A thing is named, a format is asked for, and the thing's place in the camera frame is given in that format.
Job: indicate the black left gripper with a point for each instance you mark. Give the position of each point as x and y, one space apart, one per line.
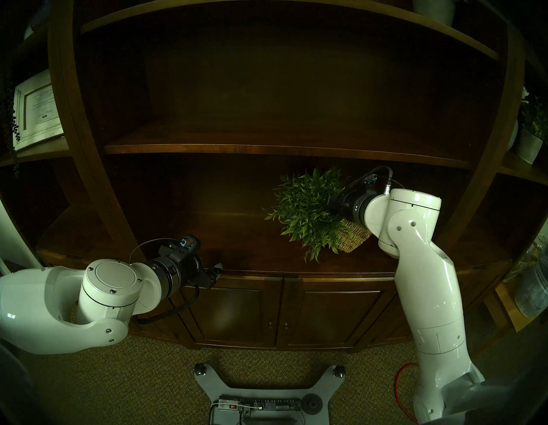
188 274

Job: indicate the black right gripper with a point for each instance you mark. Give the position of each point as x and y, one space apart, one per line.
349 205

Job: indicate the fake plant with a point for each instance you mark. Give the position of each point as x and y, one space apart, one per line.
308 210

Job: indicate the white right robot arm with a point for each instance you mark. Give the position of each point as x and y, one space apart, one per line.
428 278

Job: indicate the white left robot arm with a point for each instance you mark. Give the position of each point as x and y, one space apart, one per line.
43 300

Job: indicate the green plant in white pot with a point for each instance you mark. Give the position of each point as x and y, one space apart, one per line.
528 145

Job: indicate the dark hanging bead plant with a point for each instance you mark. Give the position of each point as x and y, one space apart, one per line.
16 128

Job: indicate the wooden cabinet door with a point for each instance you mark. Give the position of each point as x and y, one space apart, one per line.
231 317
334 312

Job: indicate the dark wooden bookcase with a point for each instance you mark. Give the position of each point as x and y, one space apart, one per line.
274 150

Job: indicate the black star knob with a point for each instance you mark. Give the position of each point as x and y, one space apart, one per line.
339 371
200 369

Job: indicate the grey power strip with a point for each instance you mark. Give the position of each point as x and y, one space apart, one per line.
265 404

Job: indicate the black round disc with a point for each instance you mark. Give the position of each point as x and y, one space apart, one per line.
312 405

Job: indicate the small white ceramic vase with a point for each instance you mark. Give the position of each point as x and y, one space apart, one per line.
512 137

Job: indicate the light wooden side table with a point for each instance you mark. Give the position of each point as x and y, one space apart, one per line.
509 308

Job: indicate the white wooden chair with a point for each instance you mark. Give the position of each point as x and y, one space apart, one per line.
19 240

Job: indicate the grey translucent jar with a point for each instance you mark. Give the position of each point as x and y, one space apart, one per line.
533 291

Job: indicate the large white ceramic vase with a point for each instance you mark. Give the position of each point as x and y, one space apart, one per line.
434 10

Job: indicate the white framed certificate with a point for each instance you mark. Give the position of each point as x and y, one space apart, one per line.
38 111

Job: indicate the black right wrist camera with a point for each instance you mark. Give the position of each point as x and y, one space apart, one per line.
370 179

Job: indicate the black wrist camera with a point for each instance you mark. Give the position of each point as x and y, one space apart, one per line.
188 245
370 179

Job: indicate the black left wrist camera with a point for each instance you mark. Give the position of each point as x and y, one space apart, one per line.
188 245

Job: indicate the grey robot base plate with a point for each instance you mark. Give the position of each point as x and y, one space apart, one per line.
274 396

